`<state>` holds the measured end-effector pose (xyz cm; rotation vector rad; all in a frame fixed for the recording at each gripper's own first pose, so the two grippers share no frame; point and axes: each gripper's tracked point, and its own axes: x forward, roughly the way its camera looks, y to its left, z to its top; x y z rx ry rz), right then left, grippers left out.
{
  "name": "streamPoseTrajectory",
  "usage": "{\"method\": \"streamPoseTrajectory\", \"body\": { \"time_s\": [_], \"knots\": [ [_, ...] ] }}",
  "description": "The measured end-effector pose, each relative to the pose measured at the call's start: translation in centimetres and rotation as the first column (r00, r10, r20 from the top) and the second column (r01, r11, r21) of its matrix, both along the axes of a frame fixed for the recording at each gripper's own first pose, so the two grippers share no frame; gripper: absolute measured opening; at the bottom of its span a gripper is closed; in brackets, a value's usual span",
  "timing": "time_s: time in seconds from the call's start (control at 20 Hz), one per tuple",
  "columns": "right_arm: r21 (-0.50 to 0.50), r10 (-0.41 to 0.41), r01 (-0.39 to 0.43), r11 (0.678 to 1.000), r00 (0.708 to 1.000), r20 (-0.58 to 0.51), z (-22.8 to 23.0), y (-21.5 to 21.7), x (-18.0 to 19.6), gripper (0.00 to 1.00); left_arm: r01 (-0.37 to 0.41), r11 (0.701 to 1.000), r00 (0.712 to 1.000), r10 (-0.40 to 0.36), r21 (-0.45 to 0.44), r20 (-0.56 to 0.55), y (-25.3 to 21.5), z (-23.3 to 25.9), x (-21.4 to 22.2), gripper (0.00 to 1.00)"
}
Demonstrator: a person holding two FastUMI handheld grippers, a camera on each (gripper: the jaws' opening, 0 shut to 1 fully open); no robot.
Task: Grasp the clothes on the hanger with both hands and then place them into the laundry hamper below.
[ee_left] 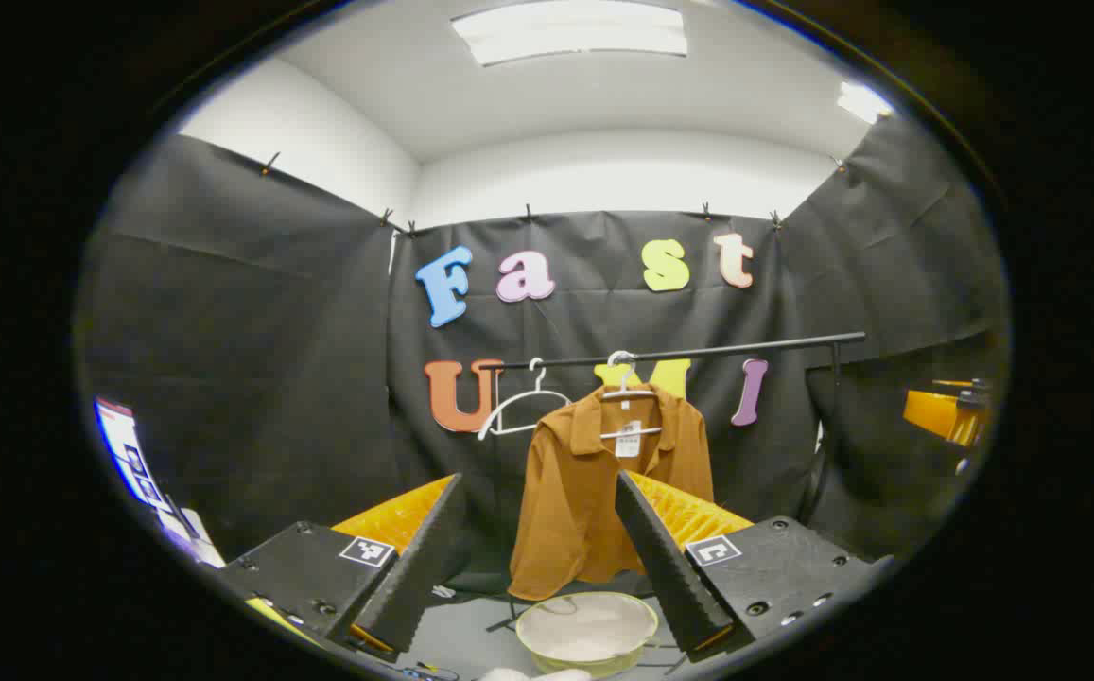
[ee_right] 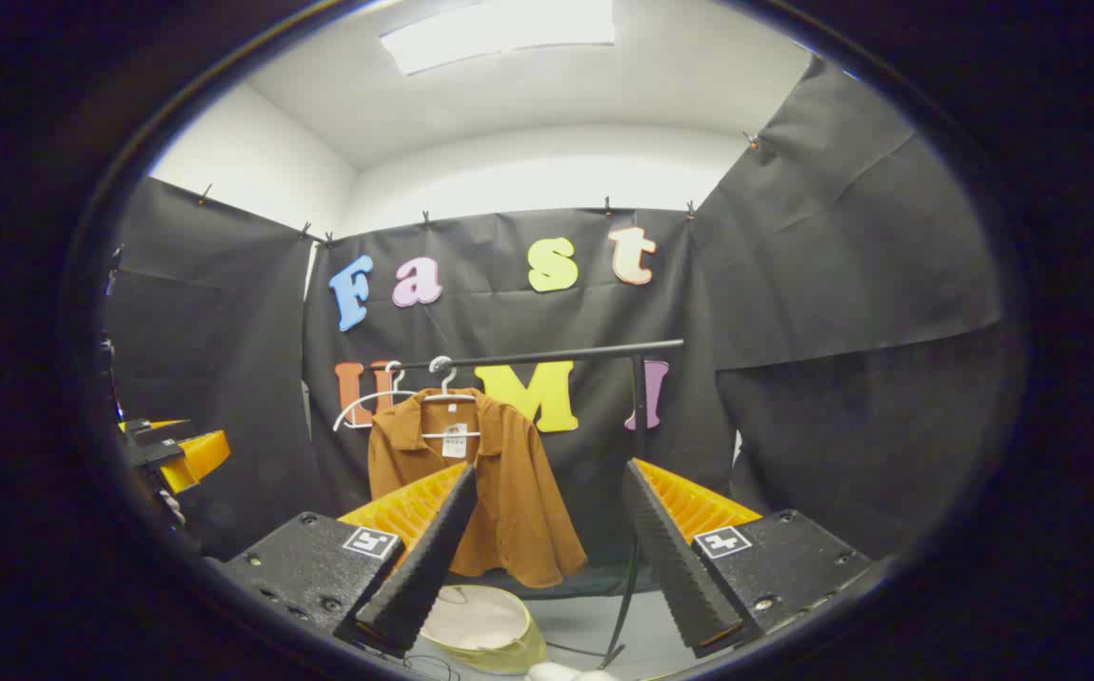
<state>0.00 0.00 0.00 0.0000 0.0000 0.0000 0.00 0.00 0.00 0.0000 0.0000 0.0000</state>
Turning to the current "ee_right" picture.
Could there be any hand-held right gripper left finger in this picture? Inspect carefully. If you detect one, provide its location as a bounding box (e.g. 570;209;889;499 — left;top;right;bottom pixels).
211;462;479;658

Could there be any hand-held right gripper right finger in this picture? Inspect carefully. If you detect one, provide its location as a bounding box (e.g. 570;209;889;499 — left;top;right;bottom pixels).
622;459;876;660

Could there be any cream laundry hamper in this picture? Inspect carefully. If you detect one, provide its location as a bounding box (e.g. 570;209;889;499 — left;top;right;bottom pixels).
419;584;548;675

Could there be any brown shirt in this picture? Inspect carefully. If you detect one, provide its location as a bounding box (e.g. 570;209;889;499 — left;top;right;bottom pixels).
367;388;588;589

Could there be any white clothes hanger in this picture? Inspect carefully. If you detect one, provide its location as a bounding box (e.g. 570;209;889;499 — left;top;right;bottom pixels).
332;360;418;433
419;356;483;442

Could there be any white cloth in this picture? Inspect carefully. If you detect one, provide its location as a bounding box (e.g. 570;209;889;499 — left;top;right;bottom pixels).
525;661;621;681

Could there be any black garment rack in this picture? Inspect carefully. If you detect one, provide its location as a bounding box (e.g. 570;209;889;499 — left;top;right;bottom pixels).
372;339;686;671

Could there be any black backdrop cloth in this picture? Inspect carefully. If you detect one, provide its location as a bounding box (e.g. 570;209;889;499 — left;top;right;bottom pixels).
104;59;1003;599

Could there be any ceiling light panel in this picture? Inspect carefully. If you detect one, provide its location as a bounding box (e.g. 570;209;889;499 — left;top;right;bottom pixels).
379;0;616;77

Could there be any thin black cable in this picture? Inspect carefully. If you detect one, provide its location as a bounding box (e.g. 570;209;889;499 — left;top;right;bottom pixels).
357;643;462;681

